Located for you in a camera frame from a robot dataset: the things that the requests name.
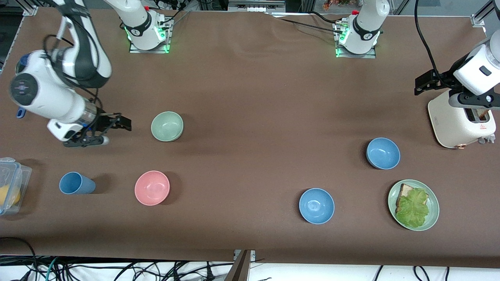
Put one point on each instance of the yellow lemon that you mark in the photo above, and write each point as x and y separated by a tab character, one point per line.
8	196

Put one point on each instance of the light green bowl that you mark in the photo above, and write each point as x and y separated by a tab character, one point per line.
167	126

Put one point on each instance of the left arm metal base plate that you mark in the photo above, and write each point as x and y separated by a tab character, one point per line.
371	54

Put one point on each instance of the brown toast slice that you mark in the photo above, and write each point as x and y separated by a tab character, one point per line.
482	114

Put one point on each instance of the green lettuce leaf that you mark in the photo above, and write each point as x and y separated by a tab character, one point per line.
414	208

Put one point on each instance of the cream white toaster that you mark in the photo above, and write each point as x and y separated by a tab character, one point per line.
453	125

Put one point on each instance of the light green plate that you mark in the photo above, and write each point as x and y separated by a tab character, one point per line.
433	210

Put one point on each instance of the bread slice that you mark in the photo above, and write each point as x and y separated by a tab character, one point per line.
405	191

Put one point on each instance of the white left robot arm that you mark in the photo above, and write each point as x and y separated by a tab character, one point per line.
365	27

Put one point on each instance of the blue bowl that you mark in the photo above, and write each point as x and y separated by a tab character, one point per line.
383	153
316	206

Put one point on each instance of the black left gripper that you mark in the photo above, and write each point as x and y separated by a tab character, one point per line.
446	78

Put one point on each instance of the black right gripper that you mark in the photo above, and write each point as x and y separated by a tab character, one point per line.
103	122

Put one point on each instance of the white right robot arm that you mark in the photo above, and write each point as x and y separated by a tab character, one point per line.
50	93

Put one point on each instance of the blue cup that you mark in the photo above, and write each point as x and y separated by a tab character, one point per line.
74	183

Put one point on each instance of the pink bowl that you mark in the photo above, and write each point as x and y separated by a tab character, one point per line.
152	188

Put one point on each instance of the aluminium frame profile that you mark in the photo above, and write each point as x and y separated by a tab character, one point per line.
481	15

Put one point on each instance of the metal bracket with dark strut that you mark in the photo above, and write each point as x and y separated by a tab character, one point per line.
243	267

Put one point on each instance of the clear plastic container blue lid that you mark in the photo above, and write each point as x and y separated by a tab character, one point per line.
21	175

